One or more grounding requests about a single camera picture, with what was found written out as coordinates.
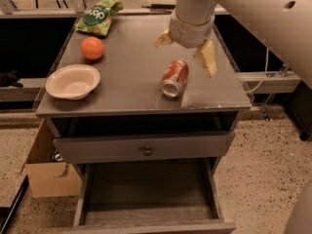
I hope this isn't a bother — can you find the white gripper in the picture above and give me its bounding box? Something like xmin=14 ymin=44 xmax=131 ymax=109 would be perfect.
xmin=153 ymin=12 xmax=217 ymax=78

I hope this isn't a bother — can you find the red coke can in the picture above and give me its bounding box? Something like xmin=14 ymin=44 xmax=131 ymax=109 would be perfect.
xmin=161 ymin=59 xmax=189 ymax=98

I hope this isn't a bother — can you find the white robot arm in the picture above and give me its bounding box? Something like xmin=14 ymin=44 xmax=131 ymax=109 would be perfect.
xmin=155 ymin=0 xmax=312 ymax=87

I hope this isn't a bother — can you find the grey wooden drawer cabinet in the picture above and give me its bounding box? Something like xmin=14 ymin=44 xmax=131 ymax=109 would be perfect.
xmin=34 ymin=13 xmax=254 ymax=234

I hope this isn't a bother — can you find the grey top drawer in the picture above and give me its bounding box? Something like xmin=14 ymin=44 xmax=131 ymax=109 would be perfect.
xmin=53 ymin=131 xmax=235 ymax=164

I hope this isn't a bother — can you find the round metal drawer knob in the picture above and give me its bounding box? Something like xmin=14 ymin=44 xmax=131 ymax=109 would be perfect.
xmin=143 ymin=146 xmax=153 ymax=156

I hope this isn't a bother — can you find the open grey middle drawer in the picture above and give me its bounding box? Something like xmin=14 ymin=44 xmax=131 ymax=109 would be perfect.
xmin=63 ymin=159 xmax=236 ymax=234

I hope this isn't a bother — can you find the black tool on ledge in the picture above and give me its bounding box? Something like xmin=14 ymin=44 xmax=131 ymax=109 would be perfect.
xmin=141 ymin=4 xmax=176 ymax=11

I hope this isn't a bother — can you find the green chip bag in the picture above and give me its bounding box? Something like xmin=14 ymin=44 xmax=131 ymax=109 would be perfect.
xmin=75 ymin=0 xmax=124 ymax=37

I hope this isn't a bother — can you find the orange fruit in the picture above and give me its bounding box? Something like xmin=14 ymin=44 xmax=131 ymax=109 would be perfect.
xmin=80 ymin=36 xmax=104 ymax=60

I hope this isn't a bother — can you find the white paper bowl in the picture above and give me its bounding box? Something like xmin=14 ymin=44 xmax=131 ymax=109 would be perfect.
xmin=46 ymin=64 xmax=100 ymax=100

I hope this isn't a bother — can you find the black object at left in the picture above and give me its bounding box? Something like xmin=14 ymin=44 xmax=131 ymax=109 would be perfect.
xmin=0 ymin=70 xmax=23 ymax=88

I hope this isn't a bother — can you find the brown cardboard box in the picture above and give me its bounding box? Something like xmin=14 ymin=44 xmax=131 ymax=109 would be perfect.
xmin=24 ymin=121 xmax=82 ymax=198

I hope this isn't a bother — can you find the white cable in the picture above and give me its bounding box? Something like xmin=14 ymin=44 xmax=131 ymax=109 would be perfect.
xmin=245 ymin=47 xmax=271 ymax=95

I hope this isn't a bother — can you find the metal clamp bracket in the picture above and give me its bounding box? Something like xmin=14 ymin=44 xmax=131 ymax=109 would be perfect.
xmin=276 ymin=64 xmax=289 ymax=78

